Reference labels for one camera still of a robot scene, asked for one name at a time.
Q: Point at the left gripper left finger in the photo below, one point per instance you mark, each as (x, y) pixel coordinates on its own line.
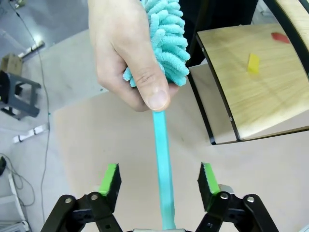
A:
(109, 178)

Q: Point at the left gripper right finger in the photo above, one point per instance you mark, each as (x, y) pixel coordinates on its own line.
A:
(208, 178)

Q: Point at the teal microfibre duster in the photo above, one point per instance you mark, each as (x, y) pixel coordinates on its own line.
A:
(164, 145)

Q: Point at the person's bare hand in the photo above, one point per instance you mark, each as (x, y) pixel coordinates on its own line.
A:
(116, 36)

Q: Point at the yellow paper scrap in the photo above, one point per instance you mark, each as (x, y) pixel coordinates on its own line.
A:
(253, 64)

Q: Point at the grey plastic stool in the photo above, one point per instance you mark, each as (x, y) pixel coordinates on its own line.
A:
(24, 83)

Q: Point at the brown cardboard box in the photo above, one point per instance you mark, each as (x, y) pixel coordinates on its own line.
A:
(12, 62)

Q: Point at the large red paper scrap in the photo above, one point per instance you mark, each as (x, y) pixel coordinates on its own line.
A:
(280, 38)

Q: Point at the white metal frame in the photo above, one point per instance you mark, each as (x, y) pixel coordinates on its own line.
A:
(14, 200)

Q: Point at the wooden shelf with black frame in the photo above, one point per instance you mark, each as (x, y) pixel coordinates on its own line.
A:
(265, 96)

